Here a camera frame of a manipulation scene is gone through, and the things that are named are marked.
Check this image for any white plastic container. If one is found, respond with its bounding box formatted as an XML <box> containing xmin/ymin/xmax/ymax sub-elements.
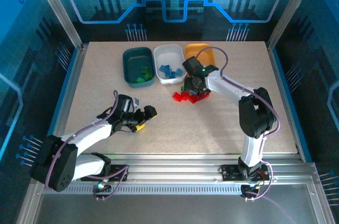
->
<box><xmin>153</xmin><ymin>43</ymin><xmax>187</xmax><ymax>86</ymax></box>

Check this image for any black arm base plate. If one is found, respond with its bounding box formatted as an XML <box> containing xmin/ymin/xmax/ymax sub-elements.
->
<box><xmin>218</xmin><ymin>164</ymin><xmax>273</xmax><ymax>182</ymax></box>
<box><xmin>81</xmin><ymin>164</ymin><xmax>130</xmax><ymax>182</ymax></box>

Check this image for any teal plastic container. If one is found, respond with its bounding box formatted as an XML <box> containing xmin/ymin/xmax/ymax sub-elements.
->
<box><xmin>122</xmin><ymin>46</ymin><xmax>156</xmax><ymax>88</ymax></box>

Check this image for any orange plastic container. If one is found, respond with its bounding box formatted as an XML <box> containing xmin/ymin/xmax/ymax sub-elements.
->
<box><xmin>184</xmin><ymin>43</ymin><xmax>217</xmax><ymax>70</ymax></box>

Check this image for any grey metal panel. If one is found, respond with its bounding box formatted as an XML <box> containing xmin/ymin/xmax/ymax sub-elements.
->
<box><xmin>15</xmin><ymin>193</ymin><xmax>334</xmax><ymax>224</ymax></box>

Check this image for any purple cable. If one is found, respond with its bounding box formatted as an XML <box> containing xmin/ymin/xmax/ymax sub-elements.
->
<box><xmin>195</xmin><ymin>46</ymin><xmax>281</xmax><ymax>201</ymax></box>
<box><xmin>43</xmin><ymin>90</ymin><xmax>130</xmax><ymax>201</ymax></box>

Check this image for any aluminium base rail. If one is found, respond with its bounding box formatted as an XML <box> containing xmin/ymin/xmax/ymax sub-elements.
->
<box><xmin>31</xmin><ymin>154</ymin><xmax>321</xmax><ymax>195</ymax></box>

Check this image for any black connector block with LEDs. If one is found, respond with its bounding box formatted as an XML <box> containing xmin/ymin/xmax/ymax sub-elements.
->
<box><xmin>240</xmin><ymin>184</ymin><xmax>262</xmax><ymax>195</ymax></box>
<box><xmin>93</xmin><ymin>180</ymin><xmax>112</xmax><ymax>194</ymax></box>

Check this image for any aluminium table side rail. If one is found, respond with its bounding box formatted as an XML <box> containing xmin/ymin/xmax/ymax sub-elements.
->
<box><xmin>43</xmin><ymin>43</ymin><xmax>90</xmax><ymax>163</ymax></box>
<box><xmin>266</xmin><ymin>41</ymin><xmax>313</xmax><ymax>163</ymax></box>

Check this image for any aluminium frame post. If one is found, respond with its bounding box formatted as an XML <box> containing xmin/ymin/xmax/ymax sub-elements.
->
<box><xmin>266</xmin><ymin>0</ymin><xmax>321</xmax><ymax>52</ymax></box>
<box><xmin>29</xmin><ymin>0</ymin><xmax>87</xmax><ymax>51</ymax></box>

